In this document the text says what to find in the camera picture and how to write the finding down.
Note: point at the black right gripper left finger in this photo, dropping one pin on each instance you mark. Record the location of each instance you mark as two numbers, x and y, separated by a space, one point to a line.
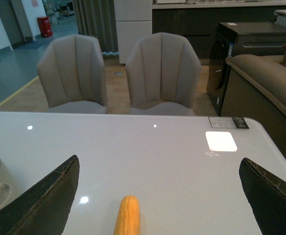
44 208

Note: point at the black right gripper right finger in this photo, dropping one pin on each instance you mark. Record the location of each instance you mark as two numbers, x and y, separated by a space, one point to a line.
266 194

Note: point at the yellow corn cob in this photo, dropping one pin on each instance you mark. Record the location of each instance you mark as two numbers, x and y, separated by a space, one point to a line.
128 218

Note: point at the label sticker on table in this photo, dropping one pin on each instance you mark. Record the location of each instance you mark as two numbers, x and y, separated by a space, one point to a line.
228 122

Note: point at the tan sofa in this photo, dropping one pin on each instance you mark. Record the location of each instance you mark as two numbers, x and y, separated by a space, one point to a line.
257 89

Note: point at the beige chair left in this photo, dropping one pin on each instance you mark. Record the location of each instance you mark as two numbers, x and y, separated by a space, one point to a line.
72 74

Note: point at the beige chair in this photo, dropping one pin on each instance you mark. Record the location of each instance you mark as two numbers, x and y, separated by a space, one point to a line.
72 74
162 75

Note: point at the black appliance cabinet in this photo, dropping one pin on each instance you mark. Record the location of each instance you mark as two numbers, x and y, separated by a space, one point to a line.
231 39

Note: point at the beige chair right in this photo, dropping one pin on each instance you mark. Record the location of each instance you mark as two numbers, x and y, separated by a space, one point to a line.
162 75

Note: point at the red bin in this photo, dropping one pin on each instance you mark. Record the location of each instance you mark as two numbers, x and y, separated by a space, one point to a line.
44 26

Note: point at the dark kitchen counter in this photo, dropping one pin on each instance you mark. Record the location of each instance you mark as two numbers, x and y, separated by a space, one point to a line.
198 22

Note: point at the grey curtain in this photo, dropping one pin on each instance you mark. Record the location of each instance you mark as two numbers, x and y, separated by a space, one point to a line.
97 18

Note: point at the white tall cabinet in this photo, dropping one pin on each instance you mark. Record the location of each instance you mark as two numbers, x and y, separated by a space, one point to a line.
133 21

